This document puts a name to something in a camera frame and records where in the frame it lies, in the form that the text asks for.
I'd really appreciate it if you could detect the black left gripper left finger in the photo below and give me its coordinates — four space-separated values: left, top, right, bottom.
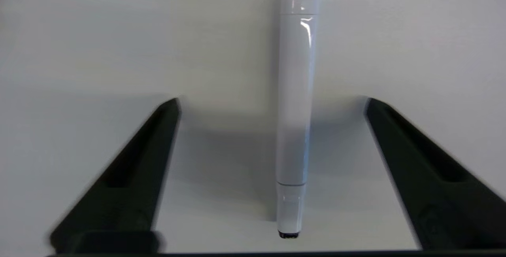
49 98 182 254

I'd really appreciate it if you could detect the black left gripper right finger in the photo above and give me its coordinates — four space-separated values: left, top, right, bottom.
364 97 506 252

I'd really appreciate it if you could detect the white marker with black cap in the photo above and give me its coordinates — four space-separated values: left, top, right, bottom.
276 0 320 238

